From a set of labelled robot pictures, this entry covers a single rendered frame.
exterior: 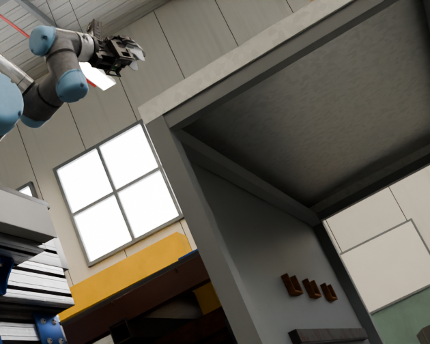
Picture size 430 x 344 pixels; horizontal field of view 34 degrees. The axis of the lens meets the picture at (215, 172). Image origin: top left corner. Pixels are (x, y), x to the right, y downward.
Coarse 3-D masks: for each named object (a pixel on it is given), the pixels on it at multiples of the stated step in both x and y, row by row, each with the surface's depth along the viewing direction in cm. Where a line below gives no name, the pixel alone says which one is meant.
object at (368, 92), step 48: (336, 0) 126; (240, 48) 131; (336, 48) 148; (384, 48) 158; (192, 96) 133; (240, 96) 150; (288, 96) 160; (336, 96) 171; (384, 96) 185; (240, 144) 174; (288, 144) 187; (336, 144) 203; (384, 144) 222; (288, 192) 227; (336, 192) 251
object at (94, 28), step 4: (92, 20) 190; (96, 20) 189; (92, 24) 188; (96, 24) 188; (100, 24) 189; (88, 28) 189; (92, 28) 187; (96, 28) 186; (100, 28) 188; (88, 32) 189; (92, 32) 185; (96, 32) 185; (100, 32) 186; (96, 36) 183; (100, 36) 185; (100, 40) 183
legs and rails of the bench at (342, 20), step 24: (360, 0) 124; (384, 0) 123; (336, 24) 125; (288, 48) 128; (312, 48) 128; (240, 72) 130; (264, 72) 129; (216, 96) 131; (168, 120) 134; (192, 120) 135; (408, 168) 240; (360, 192) 245
